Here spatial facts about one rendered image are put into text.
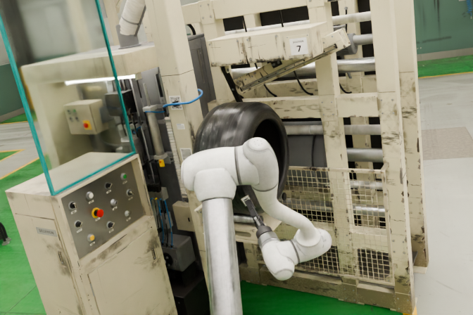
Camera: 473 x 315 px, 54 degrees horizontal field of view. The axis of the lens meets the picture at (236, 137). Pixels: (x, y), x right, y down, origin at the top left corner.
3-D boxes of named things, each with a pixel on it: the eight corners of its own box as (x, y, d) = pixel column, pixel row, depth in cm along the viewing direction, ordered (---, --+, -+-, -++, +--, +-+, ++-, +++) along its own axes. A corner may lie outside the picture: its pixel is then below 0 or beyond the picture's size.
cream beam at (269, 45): (210, 67, 255) (205, 41, 251) (233, 59, 275) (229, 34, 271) (313, 58, 223) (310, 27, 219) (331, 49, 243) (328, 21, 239)
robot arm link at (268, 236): (265, 257, 201) (260, 247, 205) (284, 247, 201) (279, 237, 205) (257, 247, 195) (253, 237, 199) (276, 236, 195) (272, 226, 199)
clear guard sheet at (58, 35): (51, 195, 208) (-17, -25, 182) (133, 152, 252) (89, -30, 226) (53, 195, 207) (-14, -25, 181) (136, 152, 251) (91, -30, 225)
